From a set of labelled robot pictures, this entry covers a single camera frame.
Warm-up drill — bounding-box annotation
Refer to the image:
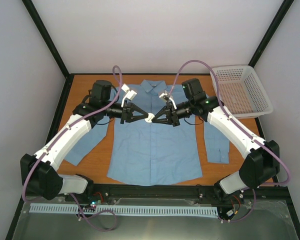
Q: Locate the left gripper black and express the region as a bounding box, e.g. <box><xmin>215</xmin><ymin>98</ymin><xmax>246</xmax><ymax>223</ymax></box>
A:
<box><xmin>102</xmin><ymin>100</ymin><xmax>149</xmax><ymax>124</ymax></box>

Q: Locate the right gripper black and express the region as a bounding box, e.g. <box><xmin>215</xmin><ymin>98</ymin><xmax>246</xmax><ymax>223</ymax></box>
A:
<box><xmin>151</xmin><ymin>99</ymin><xmax>194</xmax><ymax>127</ymax></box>

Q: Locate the round floral brooch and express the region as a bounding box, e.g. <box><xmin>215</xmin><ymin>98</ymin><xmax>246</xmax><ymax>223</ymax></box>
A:
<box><xmin>144</xmin><ymin>112</ymin><xmax>155</xmax><ymax>123</ymax></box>

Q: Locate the light blue shirt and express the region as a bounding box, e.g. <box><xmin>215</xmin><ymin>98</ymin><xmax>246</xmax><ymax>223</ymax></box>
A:
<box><xmin>65</xmin><ymin>79</ymin><xmax>230</xmax><ymax>186</ymax></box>

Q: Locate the white plastic basket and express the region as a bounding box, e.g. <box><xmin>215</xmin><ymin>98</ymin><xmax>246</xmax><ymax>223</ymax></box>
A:
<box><xmin>211</xmin><ymin>65</ymin><xmax>274</xmax><ymax>119</ymax></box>

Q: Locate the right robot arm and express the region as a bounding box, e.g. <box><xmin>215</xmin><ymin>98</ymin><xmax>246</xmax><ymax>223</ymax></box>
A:
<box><xmin>151</xmin><ymin>78</ymin><xmax>280</xmax><ymax>201</ymax></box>

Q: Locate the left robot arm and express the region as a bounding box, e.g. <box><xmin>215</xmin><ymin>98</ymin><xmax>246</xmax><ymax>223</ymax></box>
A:
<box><xmin>20</xmin><ymin>80</ymin><xmax>149</xmax><ymax>202</ymax></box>

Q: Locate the small green circuit board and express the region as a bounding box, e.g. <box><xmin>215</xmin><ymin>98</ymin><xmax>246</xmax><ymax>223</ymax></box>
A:
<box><xmin>90</xmin><ymin>199</ymin><xmax>103</xmax><ymax>208</ymax></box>

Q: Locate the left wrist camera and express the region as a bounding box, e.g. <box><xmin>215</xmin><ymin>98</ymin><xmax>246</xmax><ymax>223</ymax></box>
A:
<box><xmin>121</xmin><ymin>83</ymin><xmax>138</xmax><ymax>108</ymax></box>

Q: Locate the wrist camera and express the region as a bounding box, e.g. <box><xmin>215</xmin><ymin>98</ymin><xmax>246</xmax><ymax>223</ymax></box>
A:
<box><xmin>158</xmin><ymin>90</ymin><xmax>177</xmax><ymax>110</ymax></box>
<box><xmin>121</xmin><ymin>83</ymin><xmax>138</xmax><ymax>108</ymax></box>

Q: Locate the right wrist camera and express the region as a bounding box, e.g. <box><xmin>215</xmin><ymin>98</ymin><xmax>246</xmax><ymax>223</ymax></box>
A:
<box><xmin>158</xmin><ymin>90</ymin><xmax>177</xmax><ymax>110</ymax></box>

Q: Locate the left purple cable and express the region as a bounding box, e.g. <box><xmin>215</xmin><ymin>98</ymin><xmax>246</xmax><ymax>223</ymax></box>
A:
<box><xmin>21</xmin><ymin>65</ymin><xmax>124</xmax><ymax>231</ymax></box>

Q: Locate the light blue cable duct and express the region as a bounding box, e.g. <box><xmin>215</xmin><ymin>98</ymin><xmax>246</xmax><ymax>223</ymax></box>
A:
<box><xmin>28</xmin><ymin>203</ymin><xmax>219</xmax><ymax>218</ymax></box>

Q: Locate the black front rail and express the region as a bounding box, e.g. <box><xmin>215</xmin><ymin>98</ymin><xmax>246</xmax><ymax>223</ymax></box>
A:
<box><xmin>23</xmin><ymin>182</ymin><xmax>291</xmax><ymax>204</ymax></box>

